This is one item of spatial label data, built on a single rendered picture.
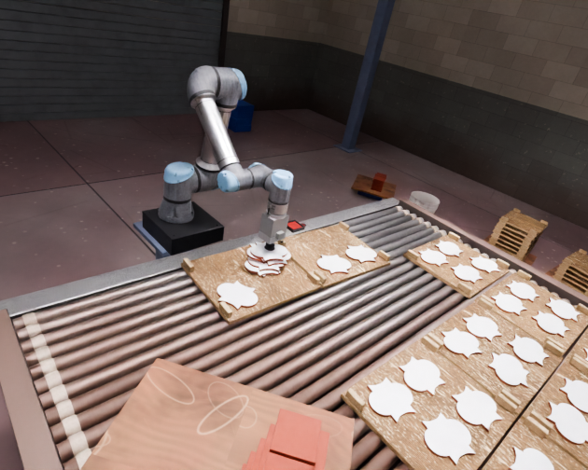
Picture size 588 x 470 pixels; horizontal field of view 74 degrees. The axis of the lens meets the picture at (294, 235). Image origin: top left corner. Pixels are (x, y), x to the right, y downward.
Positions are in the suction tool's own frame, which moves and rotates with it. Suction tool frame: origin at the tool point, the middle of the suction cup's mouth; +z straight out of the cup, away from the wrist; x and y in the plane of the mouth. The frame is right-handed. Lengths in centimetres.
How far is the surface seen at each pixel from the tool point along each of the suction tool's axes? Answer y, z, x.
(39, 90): 67, 65, 461
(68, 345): -73, 10, 3
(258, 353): -32.6, 9.6, -31.2
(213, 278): -23.5, 7.5, 3.7
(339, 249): 35.7, 7.5, -10.1
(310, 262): 16.1, 7.5, -9.5
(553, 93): 528, -43, 24
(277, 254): 1.1, 1.3, -3.7
